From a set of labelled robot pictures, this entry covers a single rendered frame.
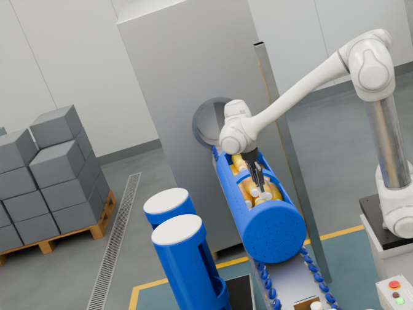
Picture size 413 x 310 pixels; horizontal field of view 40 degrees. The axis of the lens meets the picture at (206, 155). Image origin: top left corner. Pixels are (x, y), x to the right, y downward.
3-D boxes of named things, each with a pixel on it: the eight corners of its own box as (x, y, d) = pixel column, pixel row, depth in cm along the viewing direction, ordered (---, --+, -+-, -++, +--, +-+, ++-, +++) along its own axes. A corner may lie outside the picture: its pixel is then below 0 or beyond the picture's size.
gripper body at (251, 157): (260, 147, 230) (266, 167, 233) (252, 143, 237) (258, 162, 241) (244, 154, 228) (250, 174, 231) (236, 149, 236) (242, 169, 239)
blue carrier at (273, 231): (270, 177, 336) (254, 135, 326) (314, 249, 254) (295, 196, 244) (226, 195, 336) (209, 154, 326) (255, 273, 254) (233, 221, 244)
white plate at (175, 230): (163, 250, 280) (165, 251, 281) (210, 223, 290) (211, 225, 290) (143, 232, 304) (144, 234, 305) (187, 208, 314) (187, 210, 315)
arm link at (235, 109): (233, 133, 237) (228, 146, 225) (222, 99, 232) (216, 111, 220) (258, 128, 234) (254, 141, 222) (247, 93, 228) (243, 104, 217)
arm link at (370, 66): (424, 210, 228) (436, 243, 209) (383, 218, 232) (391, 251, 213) (386, 31, 195) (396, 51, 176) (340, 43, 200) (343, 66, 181)
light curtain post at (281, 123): (329, 277, 390) (262, 40, 330) (332, 282, 384) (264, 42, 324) (321, 280, 390) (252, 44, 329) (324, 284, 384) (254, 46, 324)
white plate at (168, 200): (153, 190, 352) (155, 192, 352) (136, 214, 329) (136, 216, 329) (193, 185, 341) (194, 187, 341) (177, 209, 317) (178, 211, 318)
